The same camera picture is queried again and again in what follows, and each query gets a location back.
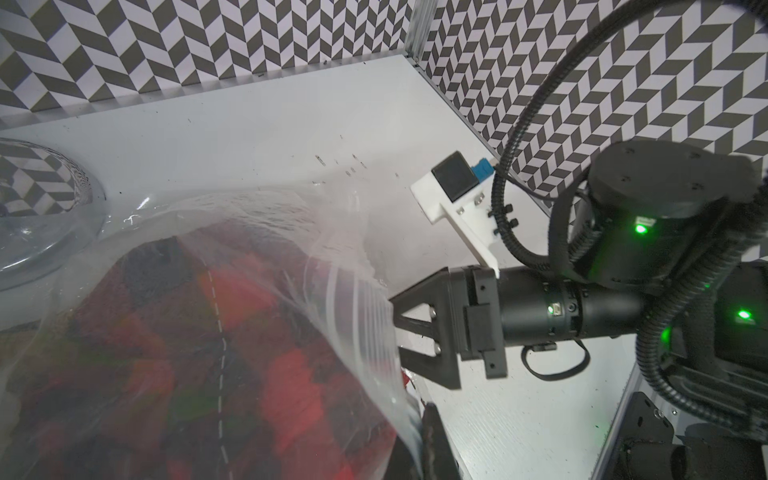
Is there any red plaid shirt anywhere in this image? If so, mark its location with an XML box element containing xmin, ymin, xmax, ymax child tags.
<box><xmin>1</xmin><ymin>221</ymin><xmax>396</xmax><ymax>479</ymax></box>

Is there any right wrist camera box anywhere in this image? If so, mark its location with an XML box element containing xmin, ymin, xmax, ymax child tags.
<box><xmin>410</xmin><ymin>151</ymin><xmax>499</xmax><ymax>272</ymax></box>

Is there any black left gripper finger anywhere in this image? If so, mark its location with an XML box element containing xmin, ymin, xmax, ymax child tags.
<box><xmin>422</xmin><ymin>403</ymin><xmax>462</xmax><ymax>480</ymax></box>

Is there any metal glass holder stand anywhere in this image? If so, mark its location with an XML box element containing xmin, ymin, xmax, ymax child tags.
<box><xmin>1</xmin><ymin>138</ymin><xmax>108</xmax><ymax>290</ymax></box>

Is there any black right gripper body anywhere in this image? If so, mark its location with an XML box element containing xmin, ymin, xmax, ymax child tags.
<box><xmin>449</xmin><ymin>266</ymin><xmax>508</xmax><ymax>379</ymax></box>

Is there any clear plastic vacuum bag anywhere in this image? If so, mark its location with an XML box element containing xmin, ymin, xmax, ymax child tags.
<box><xmin>1</xmin><ymin>185</ymin><xmax>423</xmax><ymax>479</ymax></box>

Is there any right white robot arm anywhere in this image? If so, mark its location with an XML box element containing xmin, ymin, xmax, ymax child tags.
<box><xmin>392</xmin><ymin>1</ymin><xmax>767</xmax><ymax>479</ymax></box>

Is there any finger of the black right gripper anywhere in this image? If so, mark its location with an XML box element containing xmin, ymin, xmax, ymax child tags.
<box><xmin>391</xmin><ymin>268</ymin><xmax>456</xmax><ymax>333</ymax></box>
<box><xmin>397</xmin><ymin>326</ymin><xmax>461</xmax><ymax>390</ymax></box>

